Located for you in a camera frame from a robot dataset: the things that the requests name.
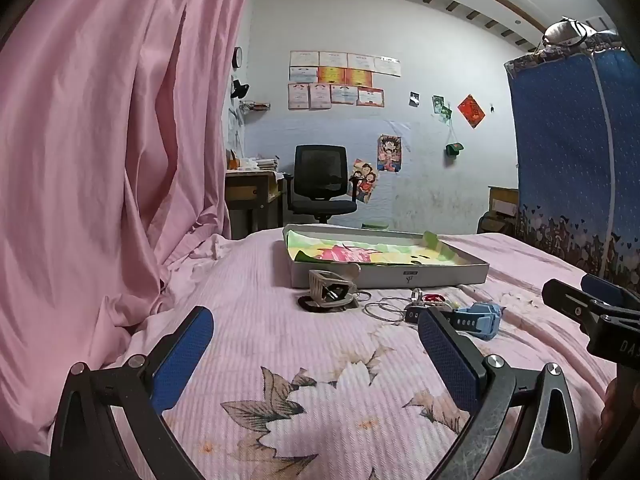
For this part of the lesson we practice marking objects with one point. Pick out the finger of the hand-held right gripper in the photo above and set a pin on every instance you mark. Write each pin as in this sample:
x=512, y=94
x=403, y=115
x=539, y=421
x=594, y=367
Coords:
x=570, y=300
x=610, y=290

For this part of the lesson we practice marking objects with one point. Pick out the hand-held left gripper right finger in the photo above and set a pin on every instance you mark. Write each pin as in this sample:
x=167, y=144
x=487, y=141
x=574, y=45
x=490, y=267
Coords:
x=450, y=360

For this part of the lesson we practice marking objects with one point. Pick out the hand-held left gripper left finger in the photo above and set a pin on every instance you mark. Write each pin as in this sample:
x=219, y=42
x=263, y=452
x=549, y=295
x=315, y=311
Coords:
x=184, y=355

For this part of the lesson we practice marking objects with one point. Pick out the blue kids watch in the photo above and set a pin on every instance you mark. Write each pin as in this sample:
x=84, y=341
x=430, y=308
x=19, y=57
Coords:
x=475, y=317

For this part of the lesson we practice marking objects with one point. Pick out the grey shallow cardboard box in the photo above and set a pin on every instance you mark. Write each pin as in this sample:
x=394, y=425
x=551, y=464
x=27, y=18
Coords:
x=390, y=275

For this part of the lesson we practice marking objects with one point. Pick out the grey hair claw clip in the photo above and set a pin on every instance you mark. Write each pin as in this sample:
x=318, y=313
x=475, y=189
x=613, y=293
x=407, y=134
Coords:
x=330, y=285

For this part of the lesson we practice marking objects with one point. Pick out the person's right hand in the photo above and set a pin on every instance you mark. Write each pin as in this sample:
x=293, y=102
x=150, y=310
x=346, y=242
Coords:
x=622, y=410

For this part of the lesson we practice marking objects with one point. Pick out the red white trinket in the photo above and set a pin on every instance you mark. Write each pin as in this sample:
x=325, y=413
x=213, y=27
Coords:
x=435, y=299

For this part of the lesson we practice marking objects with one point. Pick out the black bag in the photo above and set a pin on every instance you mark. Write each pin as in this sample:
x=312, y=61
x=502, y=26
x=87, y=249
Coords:
x=492, y=224

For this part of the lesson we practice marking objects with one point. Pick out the pink floral bedsheet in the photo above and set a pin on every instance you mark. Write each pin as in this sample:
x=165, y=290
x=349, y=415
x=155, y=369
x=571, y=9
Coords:
x=310, y=360

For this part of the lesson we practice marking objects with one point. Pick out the blue fabric wardrobe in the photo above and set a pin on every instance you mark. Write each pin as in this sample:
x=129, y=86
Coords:
x=560, y=160

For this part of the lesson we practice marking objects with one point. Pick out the green plastic stool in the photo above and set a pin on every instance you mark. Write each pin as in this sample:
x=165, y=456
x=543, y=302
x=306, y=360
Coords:
x=375, y=225

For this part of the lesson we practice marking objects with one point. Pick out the wooden desk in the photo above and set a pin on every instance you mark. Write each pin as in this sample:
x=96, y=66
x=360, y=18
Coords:
x=247, y=195

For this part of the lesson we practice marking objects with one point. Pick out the green hanging box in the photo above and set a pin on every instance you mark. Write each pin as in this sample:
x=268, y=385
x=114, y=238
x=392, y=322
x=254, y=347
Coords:
x=454, y=149

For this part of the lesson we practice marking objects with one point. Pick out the cartoon family poster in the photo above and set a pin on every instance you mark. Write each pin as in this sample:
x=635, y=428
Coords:
x=363, y=180

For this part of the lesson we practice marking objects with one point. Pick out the orange cup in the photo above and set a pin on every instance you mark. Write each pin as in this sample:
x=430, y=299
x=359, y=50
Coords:
x=232, y=161

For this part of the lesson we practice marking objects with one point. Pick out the stack of books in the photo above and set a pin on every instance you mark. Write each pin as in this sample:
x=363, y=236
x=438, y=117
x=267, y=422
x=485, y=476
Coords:
x=262, y=163

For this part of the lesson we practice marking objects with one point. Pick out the pink curtain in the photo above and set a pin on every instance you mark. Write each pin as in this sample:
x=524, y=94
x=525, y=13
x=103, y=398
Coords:
x=100, y=160

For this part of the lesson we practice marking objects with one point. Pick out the red diamond paper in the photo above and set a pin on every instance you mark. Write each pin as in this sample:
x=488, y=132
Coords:
x=471, y=111

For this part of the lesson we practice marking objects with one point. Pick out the cartoon character poster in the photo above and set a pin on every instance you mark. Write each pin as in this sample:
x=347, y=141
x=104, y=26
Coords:
x=390, y=152

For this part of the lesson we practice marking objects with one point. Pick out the black office chair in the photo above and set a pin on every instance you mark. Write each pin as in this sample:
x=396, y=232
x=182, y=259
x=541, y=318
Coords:
x=320, y=175

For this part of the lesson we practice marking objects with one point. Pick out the grey bag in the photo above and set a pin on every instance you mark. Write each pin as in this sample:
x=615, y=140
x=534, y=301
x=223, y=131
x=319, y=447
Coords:
x=565, y=32

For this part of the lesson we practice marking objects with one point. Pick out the cardboard boxes by wall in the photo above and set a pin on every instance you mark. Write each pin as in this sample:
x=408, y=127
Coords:
x=502, y=200

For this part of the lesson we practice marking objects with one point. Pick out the green wall photos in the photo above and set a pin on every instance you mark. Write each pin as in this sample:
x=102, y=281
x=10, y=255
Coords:
x=441, y=107

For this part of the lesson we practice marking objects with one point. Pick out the white wall papers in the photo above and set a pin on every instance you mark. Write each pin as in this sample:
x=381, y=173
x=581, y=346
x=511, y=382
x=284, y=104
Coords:
x=235, y=127

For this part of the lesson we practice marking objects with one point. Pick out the small dark wall photo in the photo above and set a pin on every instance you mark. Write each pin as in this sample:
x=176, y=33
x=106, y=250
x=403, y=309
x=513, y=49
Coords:
x=414, y=99

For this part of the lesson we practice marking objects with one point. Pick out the metal wall rack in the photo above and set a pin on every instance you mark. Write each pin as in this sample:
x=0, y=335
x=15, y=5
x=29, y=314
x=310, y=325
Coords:
x=255, y=106

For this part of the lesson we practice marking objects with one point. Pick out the black wall fixture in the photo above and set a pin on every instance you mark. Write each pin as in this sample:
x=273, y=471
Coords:
x=240, y=90

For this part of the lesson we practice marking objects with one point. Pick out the group of wall certificates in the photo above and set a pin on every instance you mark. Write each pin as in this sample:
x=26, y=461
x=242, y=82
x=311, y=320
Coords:
x=340, y=82

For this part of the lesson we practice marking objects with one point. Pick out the black wall clock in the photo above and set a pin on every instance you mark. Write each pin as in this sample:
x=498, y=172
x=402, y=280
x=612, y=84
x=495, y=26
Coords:
x=238, y=57

